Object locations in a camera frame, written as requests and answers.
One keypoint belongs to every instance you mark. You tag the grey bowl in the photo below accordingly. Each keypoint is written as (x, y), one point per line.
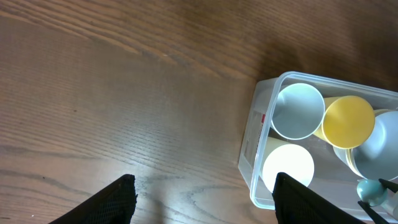
(376, 158)

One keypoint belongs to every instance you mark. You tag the grey cup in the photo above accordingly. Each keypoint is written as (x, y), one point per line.
(299, 111)

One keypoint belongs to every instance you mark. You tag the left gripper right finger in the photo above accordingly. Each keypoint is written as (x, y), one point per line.
(296, 203)

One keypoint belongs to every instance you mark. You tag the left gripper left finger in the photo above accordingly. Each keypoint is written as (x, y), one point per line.
(116, 203)

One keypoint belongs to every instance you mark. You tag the clear plastic container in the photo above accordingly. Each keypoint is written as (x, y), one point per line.
(332, 180)

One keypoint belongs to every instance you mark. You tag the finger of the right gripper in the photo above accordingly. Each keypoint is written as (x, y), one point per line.
(376, 218)
(389, 185)

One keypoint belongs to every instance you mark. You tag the yellow cup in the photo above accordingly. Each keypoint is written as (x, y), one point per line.
(348, 121)

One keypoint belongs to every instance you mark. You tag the white cup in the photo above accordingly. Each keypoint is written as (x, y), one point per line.
(283, 156)

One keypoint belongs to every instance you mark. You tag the white bowl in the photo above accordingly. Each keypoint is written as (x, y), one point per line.
(342, 154)

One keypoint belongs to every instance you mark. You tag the mint green spoon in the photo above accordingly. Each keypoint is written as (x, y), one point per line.
(373, 193)

